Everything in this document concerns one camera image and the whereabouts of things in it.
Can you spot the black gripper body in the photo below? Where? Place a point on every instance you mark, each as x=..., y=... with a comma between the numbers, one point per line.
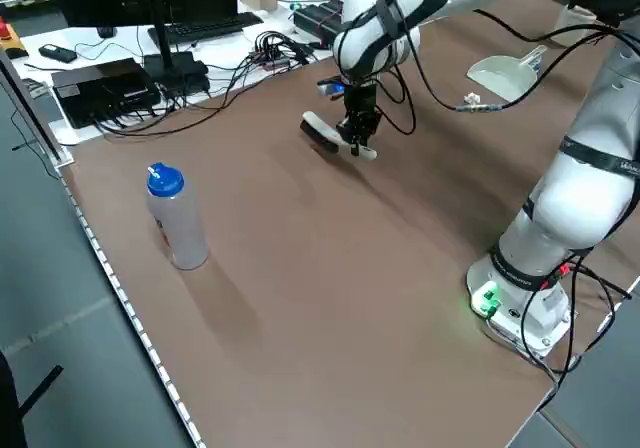
x=361, y=99

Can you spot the white brush with black bristles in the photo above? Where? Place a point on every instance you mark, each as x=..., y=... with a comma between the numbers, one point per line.
x=320, y=135

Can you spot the white paper ball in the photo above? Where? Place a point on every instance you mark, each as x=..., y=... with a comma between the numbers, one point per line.
x=470, y=98

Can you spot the pale green plastic dustpan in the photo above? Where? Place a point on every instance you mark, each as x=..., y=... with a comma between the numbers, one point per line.
x=500, y=75

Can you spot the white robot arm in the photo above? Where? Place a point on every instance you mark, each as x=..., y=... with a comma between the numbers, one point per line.
x=575, y=203

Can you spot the black finned power supply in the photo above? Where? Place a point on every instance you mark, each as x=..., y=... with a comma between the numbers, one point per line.
x=320, y=20

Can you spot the black keyboard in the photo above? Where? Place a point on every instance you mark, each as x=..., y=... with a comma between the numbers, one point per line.
x=205, y=27

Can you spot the black monitor stand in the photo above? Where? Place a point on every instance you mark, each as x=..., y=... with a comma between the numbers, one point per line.
x=172, y=63

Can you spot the clear bottle with blue cap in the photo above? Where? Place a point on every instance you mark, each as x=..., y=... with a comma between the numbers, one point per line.
x=180, y=228

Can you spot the flat black electronics box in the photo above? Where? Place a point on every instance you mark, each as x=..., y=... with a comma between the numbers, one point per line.
x=100, y=90

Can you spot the black computer mouse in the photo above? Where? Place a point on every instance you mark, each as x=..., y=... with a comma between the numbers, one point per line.
x=106, y=31

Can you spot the small black handheld device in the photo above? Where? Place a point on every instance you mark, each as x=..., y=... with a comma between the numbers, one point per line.
x=57, y=52

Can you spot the clear acrylic side panel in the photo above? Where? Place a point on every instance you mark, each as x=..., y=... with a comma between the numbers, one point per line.
x=35, y=118

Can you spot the red emergency stop button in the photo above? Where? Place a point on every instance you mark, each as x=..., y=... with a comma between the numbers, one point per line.
x=6, y=30

